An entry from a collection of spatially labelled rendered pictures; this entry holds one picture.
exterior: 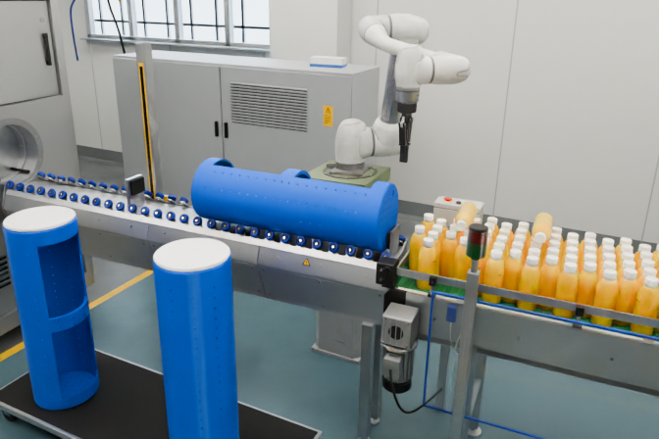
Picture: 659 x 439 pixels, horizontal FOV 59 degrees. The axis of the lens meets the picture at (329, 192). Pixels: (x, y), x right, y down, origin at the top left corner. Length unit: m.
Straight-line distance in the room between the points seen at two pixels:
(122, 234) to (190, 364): 0.93
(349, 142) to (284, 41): 2.45
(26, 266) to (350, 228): 1.34
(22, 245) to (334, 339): 1.68
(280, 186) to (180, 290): 0.61
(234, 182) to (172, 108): 2.38
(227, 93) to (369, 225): 2.44
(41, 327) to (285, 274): 1.07
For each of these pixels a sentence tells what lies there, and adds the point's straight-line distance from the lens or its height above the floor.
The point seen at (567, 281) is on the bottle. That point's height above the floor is 1.04.
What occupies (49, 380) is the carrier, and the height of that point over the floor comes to 0.31.
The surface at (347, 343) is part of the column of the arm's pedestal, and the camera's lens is 3.33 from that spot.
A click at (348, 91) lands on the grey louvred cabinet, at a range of 3.95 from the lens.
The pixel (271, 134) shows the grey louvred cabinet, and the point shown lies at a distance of 4.31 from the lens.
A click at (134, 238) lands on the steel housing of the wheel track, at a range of 2.94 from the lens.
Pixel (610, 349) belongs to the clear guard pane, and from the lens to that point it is 2.15.
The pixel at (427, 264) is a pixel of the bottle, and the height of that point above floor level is 1.01.
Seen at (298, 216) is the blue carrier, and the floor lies 1.09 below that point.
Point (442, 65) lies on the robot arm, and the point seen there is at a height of 1.71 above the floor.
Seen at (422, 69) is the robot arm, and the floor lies 1.70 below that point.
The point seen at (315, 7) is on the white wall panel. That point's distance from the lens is 5.11.
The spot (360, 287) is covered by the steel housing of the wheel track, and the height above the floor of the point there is 0.82.
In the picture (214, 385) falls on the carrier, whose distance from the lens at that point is 2.36.
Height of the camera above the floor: 1.96
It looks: 19 degrees down
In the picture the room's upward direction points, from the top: 1 degrees clockwise
